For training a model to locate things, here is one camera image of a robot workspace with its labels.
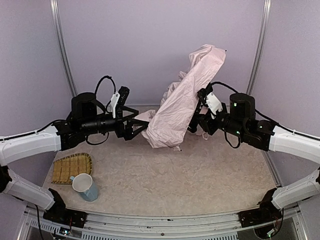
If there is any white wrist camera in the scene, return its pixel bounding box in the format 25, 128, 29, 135
197, 84, 223, 119
105, 86, 130, 119

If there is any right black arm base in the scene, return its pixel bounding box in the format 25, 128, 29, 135
238, 188, 283, 228

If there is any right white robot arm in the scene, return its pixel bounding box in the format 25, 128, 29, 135
191, 89, 320, 211

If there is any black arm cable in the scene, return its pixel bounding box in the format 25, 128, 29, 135
0, 74, 118, 146
207, 81, 320, 150

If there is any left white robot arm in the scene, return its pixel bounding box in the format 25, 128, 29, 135
0, 88, 149, 213

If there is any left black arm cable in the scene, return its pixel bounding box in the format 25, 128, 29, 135
0, 74, 118, 146

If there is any aluminium front rail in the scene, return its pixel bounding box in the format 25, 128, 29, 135
15, 203, 311, 240

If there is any light blue plastic pitcher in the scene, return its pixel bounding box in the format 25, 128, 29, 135
69, 173, 98, 202

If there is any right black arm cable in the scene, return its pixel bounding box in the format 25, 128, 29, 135
207, 81, 320, 150

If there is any woven bamboo tray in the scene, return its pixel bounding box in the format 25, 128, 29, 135
51, 152, 93, 185

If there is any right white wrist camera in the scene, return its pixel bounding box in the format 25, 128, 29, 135
197, 84, 223, 119

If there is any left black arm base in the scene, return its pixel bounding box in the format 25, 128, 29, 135
43, 188, 88, 229

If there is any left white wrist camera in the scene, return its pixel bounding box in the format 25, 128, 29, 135
105, 86, 130, 119

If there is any left aluminium frame post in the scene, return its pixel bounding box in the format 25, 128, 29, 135
50, 0, 78, 97

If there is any pink and black folding umbrella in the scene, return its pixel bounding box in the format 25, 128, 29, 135
135, 44, 226, 149

